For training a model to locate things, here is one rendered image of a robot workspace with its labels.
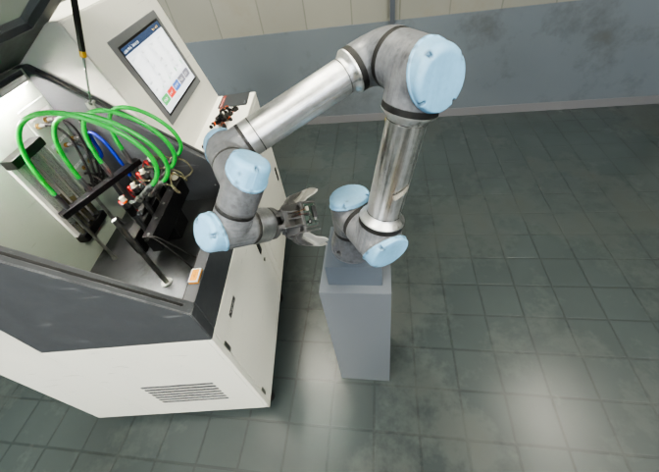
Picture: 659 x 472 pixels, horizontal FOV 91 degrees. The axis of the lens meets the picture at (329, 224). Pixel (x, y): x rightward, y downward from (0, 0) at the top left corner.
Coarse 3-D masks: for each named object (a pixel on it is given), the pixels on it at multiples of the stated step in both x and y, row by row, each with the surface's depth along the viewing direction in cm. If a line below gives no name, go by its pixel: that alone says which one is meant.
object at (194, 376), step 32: (64, 352) 107; (96, 352) 107; (128, 352) 108; (160, 352) 109; (192, 352) 109; (224, 352) 110; (128, 384) 128; (160, 384) 129; (192, 384) 130; (224, 384) 131
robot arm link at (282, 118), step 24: (360, 48) 64; (336, 72) 65; (360, 72) 65; (288, 96) 65; (312, 96) 65; (336, 96) 67; (264, 120) 64; (288, 120) 65; (216, 144) 63; (240, 144) 64; (264, 144) 66
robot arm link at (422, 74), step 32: (416, 32) 58; (384, 64) 60; (416, 64) 54; (448, 64) 55; (384, 96) 63; (416, 96) 56; (448, 96) 59; (384, 128) 68; (416, 128) 64; (384, 160) 70; (416, 160) 70; (384, 192) 74; (352, 224) 87; (384, 224) 78; (384, 256) 82
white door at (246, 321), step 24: (240, 264) 135; (264, 264) 169; (240, 288) 132; (264, 288) 164; (240, 312) 129; (264, 312) 160; (240, 336) 127; (264, 336) 156; (240, 360) 124; (264, 360) 152; (264, 384) 149
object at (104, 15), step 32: (96, 0) 121; (128, 0) 135; (64, 32) 103; (96, 32) 114; (32, 64) 109; (64, 64) 109; (96, 64) 110; (192, 64) 171; (96, 96) 117; (128, 96) 120; (192, 96) 162; (160, 128) 132; (192, 128) 155
